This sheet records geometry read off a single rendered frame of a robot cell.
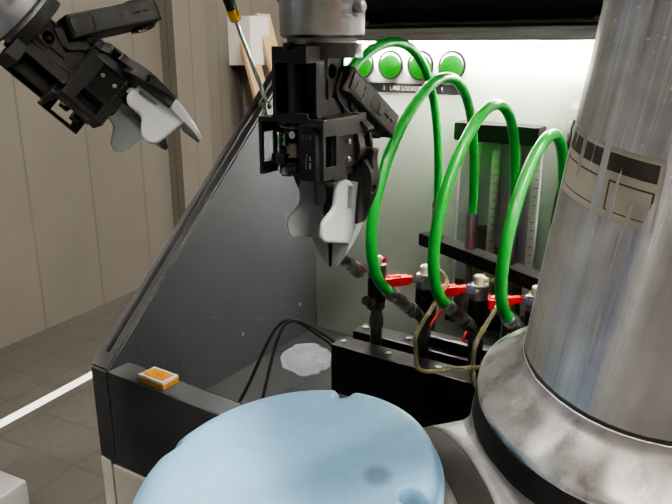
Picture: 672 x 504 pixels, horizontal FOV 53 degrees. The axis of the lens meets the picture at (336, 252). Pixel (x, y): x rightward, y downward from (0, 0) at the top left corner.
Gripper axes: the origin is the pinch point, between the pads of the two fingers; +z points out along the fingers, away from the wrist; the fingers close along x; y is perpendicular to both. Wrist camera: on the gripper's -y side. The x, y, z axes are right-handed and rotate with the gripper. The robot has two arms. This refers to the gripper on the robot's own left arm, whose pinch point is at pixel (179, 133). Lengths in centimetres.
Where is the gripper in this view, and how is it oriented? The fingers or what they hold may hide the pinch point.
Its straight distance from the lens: 84.8
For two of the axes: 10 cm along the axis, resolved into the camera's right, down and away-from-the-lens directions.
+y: -4.1, 8.2, -4.0
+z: 6.0, 5.7, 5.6
